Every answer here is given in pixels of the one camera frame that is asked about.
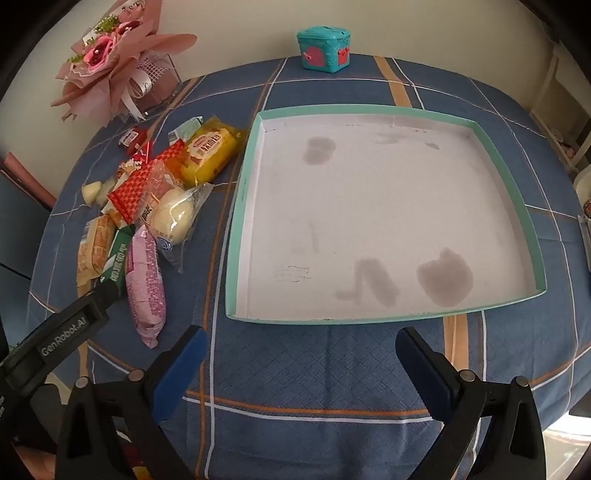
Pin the pink flower bouquet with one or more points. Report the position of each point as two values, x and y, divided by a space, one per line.
120 60

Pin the dark green biscuit packet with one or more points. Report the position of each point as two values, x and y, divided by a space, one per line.
119 263

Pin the clear glass vase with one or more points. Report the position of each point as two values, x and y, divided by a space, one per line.
161 78

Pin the yellow cake packet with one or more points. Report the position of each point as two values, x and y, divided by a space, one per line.
210 152

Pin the pink snack packet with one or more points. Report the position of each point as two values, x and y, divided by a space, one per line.
145 286

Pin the blue plaid tablecloth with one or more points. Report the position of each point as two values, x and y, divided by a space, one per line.
323 369

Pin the orange beige cracker packet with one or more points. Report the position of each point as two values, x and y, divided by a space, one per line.
94 244

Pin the cream wooden chair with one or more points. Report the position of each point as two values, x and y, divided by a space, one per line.
561 92

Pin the teal-rimmed shallow cardboard box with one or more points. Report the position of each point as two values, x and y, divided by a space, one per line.
369 207

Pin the small jelly cup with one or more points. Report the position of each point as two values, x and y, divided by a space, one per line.
91 193

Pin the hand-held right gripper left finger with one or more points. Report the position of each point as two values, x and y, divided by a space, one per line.
182 369

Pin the mint green wafer packet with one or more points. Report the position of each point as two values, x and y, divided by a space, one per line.
188 128

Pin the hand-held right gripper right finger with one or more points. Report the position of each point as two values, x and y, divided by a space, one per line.
422 369

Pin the teal toy chest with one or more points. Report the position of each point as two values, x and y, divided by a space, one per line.
323 50

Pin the red cartoon snack packet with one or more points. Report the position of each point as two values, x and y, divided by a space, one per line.
129 167

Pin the clear round bun packet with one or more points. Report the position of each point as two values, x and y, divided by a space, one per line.
173 214

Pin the clear green-edged cookie packet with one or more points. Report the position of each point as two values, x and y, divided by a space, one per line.
110 187

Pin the pink flat board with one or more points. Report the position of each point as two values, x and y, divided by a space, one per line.
23 180

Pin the long red patterned packet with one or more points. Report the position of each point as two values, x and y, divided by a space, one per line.
134 191

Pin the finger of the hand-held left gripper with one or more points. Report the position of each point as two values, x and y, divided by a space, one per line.
104 295

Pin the red and white biscuit packet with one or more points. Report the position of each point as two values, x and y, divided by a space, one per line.
133 138

